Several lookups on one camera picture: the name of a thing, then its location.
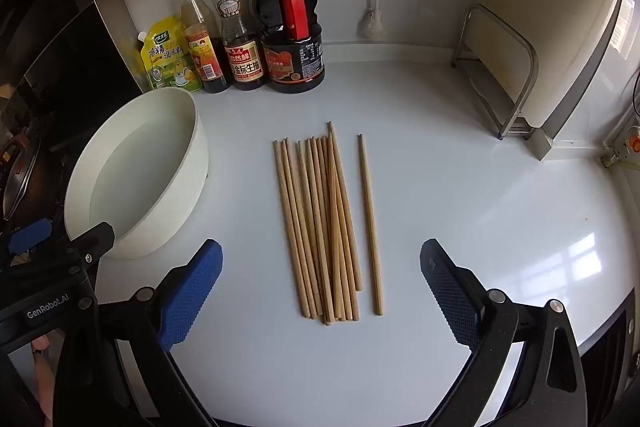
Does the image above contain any tall yellow-capped soy sauce bottle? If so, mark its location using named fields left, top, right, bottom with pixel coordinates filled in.
left=210, top=0, right=268, bottom=91

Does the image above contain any wall power socket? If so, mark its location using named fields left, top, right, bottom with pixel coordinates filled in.
left=600, top=107, right=640, bottom=168

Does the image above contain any bunch of wooden chopsticks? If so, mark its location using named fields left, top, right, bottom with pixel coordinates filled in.
left=273, top=122, right=363, bottom=326

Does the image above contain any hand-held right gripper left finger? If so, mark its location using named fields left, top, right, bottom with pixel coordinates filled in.
left=60, top=238, right=223, bottom=427

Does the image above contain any metal pan lid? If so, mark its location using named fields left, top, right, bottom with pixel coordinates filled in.
left=0, top=132, right=66, bottom=228

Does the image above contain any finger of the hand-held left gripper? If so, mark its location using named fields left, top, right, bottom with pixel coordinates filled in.
left=7, top=217, right=54, bottom=254
left=62, top=221, right=117, bottom=264

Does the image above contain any yellow seasoning pouch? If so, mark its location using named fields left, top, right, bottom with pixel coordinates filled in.
left=137, top=15, right=203, bottom=94

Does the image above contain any person's left hand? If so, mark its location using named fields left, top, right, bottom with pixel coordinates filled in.
left=30, top=336, right=55, bottom=427

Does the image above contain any white bowl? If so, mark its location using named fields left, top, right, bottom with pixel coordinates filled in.
left=64, top=88, right=209, bottom=259

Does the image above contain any metal cutting board rack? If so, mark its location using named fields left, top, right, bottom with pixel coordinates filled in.
left=451, top=3, right=539, bottom=142

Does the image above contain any window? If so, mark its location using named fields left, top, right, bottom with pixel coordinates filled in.
left=607, top=0, right=640, bottom=72

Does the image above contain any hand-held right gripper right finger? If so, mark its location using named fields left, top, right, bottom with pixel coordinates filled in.
left=419, top=238, right=588, bottom=427

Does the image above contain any large red-handled soy sauce jug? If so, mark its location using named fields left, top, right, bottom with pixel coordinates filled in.
left=251, top=0, right=326, bottom=94

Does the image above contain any black glass range hood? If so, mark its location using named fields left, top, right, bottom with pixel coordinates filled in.
left=0, top=0, right=146, bottom=148

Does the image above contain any tapered wooden chopstick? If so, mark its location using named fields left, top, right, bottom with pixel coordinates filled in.
left=357, top=134, right=385, bottom=316

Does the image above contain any small yellow-capped vinegar bottle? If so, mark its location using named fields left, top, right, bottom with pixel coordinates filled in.
left=174, top=0, right=232, bottom=95

